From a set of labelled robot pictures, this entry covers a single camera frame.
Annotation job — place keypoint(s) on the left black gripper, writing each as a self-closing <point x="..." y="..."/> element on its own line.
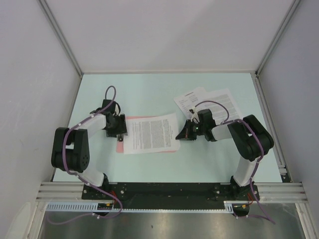
<point x="121" y="128"/>

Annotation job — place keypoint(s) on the white cable duct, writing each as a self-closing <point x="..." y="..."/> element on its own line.
<point x="95" y="207"/>

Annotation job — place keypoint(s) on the pink clipboard folder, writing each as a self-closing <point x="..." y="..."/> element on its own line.
<point x="120" y="144"/>

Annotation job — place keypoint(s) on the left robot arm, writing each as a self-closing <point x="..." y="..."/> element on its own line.
<point x="70" y="150"/>

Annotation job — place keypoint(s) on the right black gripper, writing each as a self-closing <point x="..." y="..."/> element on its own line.
<point x="186" y="133"/>

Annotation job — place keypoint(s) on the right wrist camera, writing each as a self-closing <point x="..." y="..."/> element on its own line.
<point x="194" y="115"/>

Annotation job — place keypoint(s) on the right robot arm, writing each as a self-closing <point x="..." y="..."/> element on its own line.
<point x="252" y="141"/>

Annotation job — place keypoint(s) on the printed form sheet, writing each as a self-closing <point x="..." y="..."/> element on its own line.
<point x="188" y="100"/>

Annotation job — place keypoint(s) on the printed text sheet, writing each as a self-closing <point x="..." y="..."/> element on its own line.
<point x="151" y="135"/>
<point x="225" y="98"/>

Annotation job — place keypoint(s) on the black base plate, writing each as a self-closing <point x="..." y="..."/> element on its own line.
<point x="175" y="196"/>

